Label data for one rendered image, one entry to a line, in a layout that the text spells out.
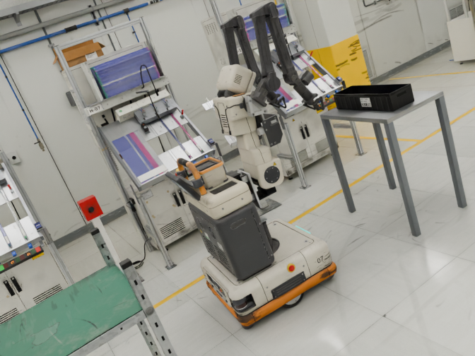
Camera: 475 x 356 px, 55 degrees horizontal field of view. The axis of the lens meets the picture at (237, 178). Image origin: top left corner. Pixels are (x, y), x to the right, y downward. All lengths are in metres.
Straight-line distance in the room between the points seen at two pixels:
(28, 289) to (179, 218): 1.31
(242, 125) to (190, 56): 3.32
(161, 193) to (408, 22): 5.46
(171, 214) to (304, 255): 1.65
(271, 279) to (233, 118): 0.92
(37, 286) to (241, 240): 1.93
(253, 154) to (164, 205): 1.54
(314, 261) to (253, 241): 0.41
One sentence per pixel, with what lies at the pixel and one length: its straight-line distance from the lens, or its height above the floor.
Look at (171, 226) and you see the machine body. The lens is 4.06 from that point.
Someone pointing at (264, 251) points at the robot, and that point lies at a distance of 2.61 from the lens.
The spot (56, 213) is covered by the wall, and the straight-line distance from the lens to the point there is 5.50.
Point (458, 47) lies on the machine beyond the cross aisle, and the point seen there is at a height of 0.25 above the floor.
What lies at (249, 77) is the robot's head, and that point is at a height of 1.29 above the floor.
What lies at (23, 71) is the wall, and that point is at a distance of 5.39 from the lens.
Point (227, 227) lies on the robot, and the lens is 2.47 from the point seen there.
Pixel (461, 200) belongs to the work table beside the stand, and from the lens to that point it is 3.35.
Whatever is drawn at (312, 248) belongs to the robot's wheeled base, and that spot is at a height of 0.27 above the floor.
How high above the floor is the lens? 1.59
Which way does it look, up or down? 18 degrees down
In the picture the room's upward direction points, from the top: 21 degrees counter-clockwise
